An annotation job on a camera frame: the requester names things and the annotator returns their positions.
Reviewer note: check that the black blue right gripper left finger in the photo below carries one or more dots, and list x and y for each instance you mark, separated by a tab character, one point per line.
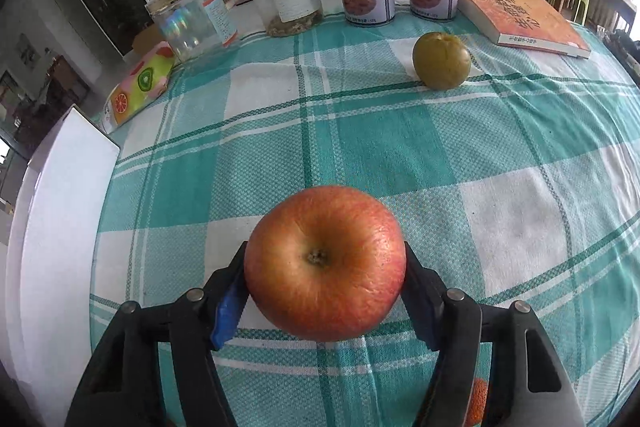
151	360

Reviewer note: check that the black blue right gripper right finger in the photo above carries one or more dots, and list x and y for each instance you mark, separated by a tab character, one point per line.
528	385

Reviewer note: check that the red apple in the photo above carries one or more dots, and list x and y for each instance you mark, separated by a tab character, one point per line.
326	264

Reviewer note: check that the small orange tangerine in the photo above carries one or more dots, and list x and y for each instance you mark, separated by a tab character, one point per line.
476	410

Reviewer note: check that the white cardboard box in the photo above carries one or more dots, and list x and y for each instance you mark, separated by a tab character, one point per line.
46	274

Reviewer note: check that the teal white plaid tablecloth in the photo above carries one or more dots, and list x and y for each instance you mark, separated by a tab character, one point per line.
513	174

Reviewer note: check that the fruit print tissue pack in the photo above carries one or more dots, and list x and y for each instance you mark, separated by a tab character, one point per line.
145	83

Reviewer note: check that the small green brown pear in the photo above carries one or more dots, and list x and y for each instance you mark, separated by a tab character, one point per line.
441	61

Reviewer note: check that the orange book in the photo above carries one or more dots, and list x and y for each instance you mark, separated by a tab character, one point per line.
526	24

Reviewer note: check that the clear jar gold lid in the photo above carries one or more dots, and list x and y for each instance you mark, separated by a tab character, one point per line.
192	27

